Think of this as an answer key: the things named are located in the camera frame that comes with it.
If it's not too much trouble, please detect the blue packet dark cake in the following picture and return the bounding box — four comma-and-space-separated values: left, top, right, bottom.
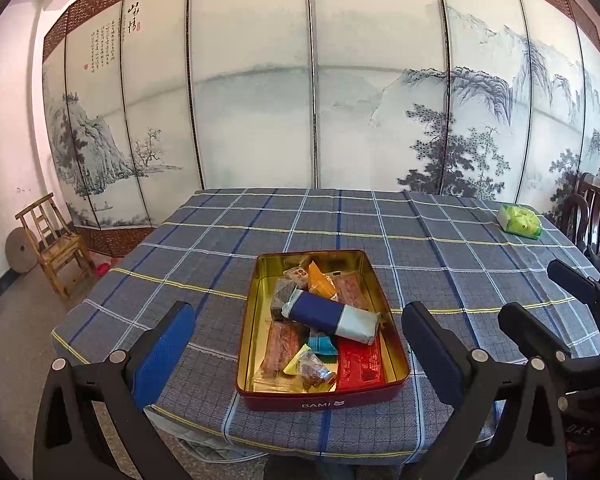
307, 332, 341, 358

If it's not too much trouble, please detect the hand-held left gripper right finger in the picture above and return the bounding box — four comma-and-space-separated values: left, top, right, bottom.
401, 301, 567, 480

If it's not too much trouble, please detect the blue plaid tablecloth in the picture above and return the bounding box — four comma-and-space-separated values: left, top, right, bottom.
50, 187, 600, 461

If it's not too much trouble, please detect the green tissue pack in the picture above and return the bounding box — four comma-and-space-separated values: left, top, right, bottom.
496, 203, 545, 240

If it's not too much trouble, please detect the red tin box gold inside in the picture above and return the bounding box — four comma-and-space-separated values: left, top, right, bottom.
235, 249, 411, 412

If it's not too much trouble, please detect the clear orange meat snack packet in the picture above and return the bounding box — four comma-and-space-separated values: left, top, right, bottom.
257, 320, 308, 381
330, 272, 373, 313

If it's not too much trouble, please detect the dark seed bar packet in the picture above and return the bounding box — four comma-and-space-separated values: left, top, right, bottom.
270, 280, 301, 321

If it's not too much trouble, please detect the clear yellow-edged snack packet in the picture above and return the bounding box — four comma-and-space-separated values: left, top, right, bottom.
282, 345, 338, 393

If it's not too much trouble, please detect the round stone millstone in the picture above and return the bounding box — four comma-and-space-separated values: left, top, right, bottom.
4, 227, 33, 275

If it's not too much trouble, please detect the grey quilted cushion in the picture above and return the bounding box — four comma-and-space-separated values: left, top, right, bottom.
177, 435, 266, 463

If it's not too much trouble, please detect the bamboo chair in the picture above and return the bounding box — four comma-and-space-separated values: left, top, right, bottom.
15, 192, 96, 301

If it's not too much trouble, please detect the navy and grey snack packet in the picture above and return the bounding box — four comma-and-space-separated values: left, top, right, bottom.
282, 287, 383, 345

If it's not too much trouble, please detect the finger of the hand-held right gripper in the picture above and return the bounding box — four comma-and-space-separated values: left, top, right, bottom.
497, 302, 574, 366
546, 259, 600, 326

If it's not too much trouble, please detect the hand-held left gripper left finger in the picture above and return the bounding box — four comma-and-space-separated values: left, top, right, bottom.
32, 301, 197, 480

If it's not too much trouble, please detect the red snack packet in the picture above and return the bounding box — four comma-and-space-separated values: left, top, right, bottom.
336, 335, 385, 392

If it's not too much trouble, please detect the painted landscape folding screen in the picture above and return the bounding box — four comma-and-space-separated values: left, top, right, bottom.
40, 0, 600, 256

